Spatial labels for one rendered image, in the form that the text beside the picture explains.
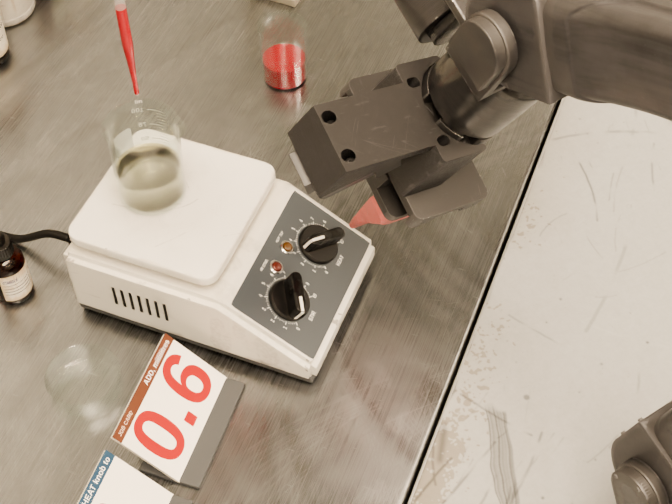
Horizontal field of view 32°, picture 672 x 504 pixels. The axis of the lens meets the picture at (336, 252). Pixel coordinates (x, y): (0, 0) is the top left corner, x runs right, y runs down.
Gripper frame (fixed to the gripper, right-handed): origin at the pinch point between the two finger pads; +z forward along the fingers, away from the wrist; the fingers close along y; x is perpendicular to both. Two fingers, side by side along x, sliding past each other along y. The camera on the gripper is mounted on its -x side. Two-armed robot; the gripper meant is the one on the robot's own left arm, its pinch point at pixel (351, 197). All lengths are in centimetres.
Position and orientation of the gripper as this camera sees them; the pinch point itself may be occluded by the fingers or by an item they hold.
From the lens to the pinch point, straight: 83.7
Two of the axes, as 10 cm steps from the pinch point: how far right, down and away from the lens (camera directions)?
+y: 4.4, 8.8, -1.6
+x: 7.7, -2.7, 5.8
